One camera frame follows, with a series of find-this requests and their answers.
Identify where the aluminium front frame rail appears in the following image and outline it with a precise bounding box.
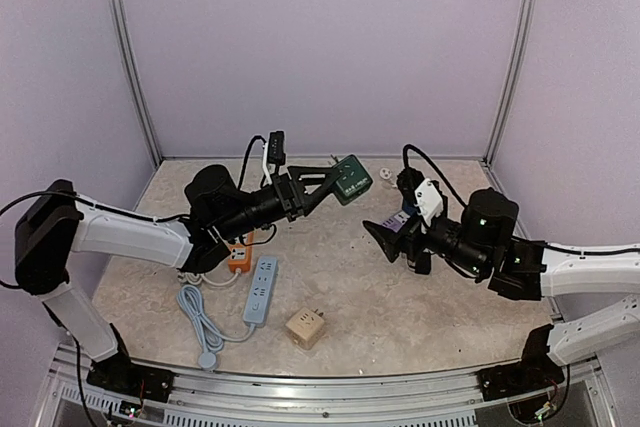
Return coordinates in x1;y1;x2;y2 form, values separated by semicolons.
26;344;621;426

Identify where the white cable of orange strip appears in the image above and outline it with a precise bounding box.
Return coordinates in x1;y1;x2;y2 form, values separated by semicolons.
175;269;241;291

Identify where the dark green cube socket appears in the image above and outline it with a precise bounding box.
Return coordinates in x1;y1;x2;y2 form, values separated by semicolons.
331;154;373;206

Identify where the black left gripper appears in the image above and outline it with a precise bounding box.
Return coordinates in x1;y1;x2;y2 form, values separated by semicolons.
217;165;340;241

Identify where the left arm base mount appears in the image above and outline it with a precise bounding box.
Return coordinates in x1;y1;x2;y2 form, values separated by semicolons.
87;353;175;403

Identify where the aluminium corner post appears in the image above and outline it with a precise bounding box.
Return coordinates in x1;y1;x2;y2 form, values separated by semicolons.
483;0;536;170
108;0;164;169

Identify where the purple power strip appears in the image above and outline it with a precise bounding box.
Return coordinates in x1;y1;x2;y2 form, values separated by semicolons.
381;210;411;233

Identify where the left aluminium corner post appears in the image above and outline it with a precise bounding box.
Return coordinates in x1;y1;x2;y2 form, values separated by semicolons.
108;0;164;169

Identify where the blue cube socket adapter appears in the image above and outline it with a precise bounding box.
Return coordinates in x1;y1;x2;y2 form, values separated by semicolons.
402;197;417;218

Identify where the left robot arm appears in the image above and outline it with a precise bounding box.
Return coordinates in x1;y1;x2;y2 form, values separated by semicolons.
14;164;340;392

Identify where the beige cube socket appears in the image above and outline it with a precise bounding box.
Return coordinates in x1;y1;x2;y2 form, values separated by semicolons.
285;307;325;350

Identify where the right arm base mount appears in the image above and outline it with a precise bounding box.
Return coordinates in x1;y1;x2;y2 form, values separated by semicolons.
477;324;565;401

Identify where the orange power strip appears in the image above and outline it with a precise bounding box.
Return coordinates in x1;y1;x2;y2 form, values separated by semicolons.
228;232;254;274

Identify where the right aluminium corner post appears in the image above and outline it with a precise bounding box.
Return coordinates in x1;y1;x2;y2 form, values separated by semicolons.
483;0;536;170

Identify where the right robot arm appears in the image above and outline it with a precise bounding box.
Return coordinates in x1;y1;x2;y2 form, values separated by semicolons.
363;181;639;391

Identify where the black power adapter with cable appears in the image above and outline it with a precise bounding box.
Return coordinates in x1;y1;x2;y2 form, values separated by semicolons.
407;251;432;275

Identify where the light blue cable with plug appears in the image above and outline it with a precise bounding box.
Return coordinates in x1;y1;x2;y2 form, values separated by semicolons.
176;284;259;373

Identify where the light blue power strip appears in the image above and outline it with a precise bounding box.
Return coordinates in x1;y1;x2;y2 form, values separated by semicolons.
243;256;278;328

